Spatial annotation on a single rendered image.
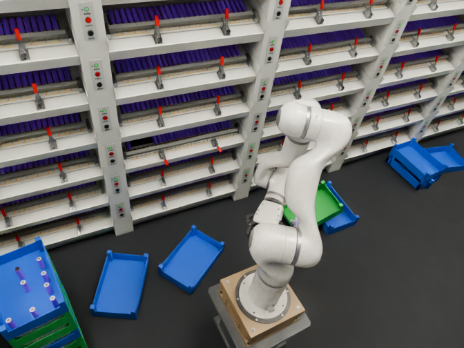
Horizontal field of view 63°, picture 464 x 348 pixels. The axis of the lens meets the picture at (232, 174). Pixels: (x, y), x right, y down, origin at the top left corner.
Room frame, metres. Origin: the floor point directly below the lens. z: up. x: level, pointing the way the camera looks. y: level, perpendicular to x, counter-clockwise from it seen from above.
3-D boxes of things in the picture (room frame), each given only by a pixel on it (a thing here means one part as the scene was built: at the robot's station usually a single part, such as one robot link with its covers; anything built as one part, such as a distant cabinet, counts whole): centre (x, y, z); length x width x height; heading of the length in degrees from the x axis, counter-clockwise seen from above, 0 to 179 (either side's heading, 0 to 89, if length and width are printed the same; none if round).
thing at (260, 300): (0.69, -0.20, 0.47); 0.19 x 0.19 x 0.18
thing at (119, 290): (0.80, 0.44, 0.04); 0.30 x 0.20 x 0.08; 4
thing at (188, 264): (0.99, 0.13, 0.04); 0.30 x 0.20 x 0.08; 156
